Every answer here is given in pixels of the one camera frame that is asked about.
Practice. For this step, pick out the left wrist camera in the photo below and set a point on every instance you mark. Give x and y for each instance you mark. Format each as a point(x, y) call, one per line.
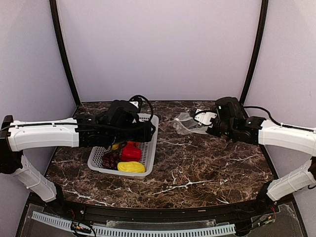
point(137, 101)

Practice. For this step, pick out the yellow bell pepper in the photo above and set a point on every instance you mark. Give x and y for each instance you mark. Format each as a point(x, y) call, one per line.
point(131, 166)

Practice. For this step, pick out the right black frame post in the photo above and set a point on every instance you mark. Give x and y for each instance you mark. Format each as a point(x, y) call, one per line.
point(255, 51)

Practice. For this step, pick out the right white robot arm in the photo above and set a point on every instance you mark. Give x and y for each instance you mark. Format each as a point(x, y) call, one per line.
point(273, 133)

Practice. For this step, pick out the white plastic basket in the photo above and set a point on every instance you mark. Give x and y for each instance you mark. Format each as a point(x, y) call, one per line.
point(148, 150)

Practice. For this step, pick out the black front rail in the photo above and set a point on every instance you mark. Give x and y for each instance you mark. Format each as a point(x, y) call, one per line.
point(242, 212)

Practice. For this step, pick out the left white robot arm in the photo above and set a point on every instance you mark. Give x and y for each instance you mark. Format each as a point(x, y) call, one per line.
point(17, 136)

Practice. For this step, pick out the white slotted cable duct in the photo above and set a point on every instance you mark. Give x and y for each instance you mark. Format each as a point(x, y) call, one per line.
point(134, 229)

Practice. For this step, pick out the red bell pepper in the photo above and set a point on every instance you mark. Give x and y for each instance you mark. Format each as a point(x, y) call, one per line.
point(131, 153)

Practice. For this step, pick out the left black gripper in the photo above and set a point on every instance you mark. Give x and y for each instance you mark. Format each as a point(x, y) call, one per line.
point(145, 133)

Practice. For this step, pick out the black frame post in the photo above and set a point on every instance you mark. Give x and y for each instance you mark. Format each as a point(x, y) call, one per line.
point(255, 51)
point(62, 51)

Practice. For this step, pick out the dark red grape bunch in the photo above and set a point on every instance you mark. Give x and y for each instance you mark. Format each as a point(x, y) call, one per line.
point(110, 161)

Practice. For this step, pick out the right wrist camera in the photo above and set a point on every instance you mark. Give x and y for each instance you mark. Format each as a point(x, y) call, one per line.
point(203, 117)

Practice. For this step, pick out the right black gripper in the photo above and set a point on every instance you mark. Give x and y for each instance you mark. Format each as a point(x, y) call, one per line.
point(211, 132)

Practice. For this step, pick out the left black frame post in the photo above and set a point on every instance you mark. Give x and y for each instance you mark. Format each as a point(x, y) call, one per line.
point(62, 51)

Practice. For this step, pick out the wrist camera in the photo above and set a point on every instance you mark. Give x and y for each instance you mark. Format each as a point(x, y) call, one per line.
point(137, 101)
point(203, 117)

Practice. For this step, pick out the orange pumpkin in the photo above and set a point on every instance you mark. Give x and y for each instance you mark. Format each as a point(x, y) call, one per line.
point(135, 144)

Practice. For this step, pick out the clear zip top bag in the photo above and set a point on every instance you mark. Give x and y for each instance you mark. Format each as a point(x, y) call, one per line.
point(185, 125)

